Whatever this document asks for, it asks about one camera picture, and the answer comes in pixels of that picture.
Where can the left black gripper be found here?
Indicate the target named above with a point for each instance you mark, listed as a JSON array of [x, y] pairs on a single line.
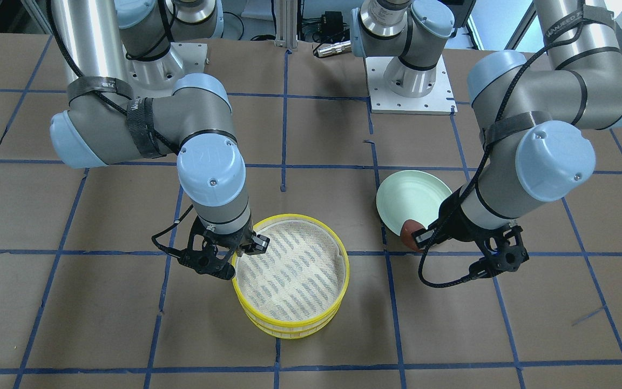
[[458, 223]]

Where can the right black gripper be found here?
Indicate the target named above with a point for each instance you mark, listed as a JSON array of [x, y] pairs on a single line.
[[234, 243]]

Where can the yellow steamer basket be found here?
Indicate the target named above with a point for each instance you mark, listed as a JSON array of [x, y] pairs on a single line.
[[304, 272], [291, 330]]

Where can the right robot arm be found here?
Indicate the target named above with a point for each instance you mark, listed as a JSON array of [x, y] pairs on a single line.
[[130, 96]]

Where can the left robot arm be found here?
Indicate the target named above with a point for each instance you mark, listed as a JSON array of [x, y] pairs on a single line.
[[531, 112]]

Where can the brown steamed bun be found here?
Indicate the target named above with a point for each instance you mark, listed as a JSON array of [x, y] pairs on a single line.
[[406, 235]]

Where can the light green plate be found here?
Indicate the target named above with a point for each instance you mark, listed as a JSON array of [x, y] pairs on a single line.
[[410, 194]]

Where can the aluminium frame post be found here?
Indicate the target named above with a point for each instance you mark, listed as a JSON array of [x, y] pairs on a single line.
[[286, 19]]

